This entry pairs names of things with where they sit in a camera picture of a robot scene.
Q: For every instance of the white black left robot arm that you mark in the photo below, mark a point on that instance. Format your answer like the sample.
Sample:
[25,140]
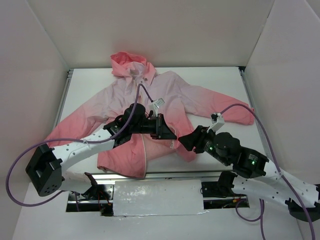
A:
[48,165]

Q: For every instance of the aluminium right side rail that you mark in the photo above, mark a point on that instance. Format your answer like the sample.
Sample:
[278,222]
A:
[262,131]

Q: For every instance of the aluminium table edge rail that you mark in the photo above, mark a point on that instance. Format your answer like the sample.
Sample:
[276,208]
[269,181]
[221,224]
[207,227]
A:
[108,178]

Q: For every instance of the aluminium left side rail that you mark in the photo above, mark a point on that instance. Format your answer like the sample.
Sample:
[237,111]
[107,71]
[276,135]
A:
[63,97]

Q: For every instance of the pink hooded zip jacket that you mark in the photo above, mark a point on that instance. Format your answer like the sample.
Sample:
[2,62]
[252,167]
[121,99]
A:
[138,81]

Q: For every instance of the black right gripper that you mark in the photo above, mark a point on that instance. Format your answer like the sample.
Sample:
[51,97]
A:
[201,140]

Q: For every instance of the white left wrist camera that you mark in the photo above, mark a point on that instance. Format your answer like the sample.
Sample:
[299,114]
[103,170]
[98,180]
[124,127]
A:
[155,106]

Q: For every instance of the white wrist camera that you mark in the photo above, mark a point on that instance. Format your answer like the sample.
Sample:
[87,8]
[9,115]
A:
[217,121]
[155,106]

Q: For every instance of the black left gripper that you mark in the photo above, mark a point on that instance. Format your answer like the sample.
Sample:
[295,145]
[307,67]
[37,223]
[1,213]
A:
[160,126]

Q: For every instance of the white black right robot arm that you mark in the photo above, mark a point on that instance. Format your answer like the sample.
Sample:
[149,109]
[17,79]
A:
[254,174]

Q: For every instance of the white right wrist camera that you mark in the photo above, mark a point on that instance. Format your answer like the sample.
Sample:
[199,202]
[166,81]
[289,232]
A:
[217,121]

